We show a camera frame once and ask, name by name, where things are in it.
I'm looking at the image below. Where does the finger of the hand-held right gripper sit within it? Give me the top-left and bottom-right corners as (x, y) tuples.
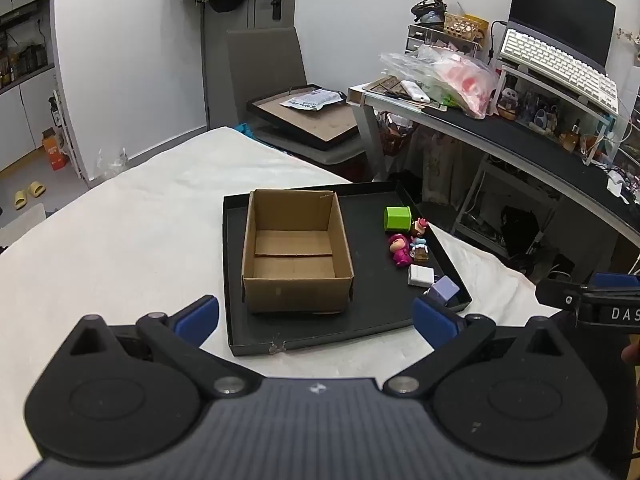
(535, 278), (593, 309)

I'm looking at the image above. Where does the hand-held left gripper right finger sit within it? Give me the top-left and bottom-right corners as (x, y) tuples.
(384, 296), (573, 396)

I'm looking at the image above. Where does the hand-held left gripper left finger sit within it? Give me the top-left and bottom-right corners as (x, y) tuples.
(67, 295), (262, 397)

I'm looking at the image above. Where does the small purple box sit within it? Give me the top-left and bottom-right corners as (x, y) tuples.
(429, 276), (460, 309)

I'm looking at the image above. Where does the small white box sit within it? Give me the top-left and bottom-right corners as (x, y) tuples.
(407, 265), (436, 289)

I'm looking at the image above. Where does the black shallow tray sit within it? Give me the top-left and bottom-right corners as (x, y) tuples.
(222, 181), (474, 357)

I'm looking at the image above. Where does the pink hooded figurine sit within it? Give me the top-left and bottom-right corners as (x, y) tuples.
(388, 233), (412, 269)

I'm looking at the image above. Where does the cardboard box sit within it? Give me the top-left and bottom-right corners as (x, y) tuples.
(241, 189), (355, 315)

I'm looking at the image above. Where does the black bag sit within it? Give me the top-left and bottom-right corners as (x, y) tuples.
(500, 205), (542, 257)

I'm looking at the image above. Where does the green cube box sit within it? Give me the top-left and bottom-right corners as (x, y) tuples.
(383, 206), (413, 233)

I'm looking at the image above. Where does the black curved desk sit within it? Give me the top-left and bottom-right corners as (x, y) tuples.
(347, 82), (640, 261)

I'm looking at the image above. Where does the hanging printed plastic bag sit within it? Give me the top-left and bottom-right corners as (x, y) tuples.
(421, 129), (467, 207)

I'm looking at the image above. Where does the clear acrylic riser shelf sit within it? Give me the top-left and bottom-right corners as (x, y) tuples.
(499, 62), (632, 167)

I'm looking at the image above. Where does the brown plastic basket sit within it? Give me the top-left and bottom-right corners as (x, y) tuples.
(379, 111), (419, 157)

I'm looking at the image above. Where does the panda figurine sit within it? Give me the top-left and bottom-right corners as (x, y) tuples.
(499, 87), (522, 121)

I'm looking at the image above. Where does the yellow slippers pair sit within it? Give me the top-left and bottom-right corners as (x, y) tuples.
(12, 183), (47, 210)

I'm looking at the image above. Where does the orange cardboard carton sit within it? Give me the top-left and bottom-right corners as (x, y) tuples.
(41, 128), (70, 171)

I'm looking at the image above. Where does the white keyboard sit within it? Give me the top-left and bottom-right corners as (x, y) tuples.
(500, 28), (620, 114)

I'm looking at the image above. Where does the black framed board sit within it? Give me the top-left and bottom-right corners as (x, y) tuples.
(246, 83), (362, 152)

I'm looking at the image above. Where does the clear plastic bags pile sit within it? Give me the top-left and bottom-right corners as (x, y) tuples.
(379, 44), (501, 120)

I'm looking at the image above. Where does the white phone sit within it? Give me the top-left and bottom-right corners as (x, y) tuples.
(399, 80), (431, 104)

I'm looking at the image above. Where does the silver mailer package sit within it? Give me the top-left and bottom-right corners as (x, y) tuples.
(279, 88), (347, 110)

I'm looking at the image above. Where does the grey chair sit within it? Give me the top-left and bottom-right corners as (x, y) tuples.
(226, 26), (370, 164)

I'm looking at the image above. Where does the clear acrylic drawer organizer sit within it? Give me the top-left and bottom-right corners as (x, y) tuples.
(405, 23), (482, 57)

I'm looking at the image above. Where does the wicker basket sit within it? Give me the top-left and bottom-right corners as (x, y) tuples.
(444, 12), (489, 42)

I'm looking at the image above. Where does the black laptop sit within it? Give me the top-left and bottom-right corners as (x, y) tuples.
(509, 0), (617, 74)

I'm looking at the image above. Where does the shelf of bottles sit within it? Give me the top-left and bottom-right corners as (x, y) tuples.
(0, 0), (56, 95)

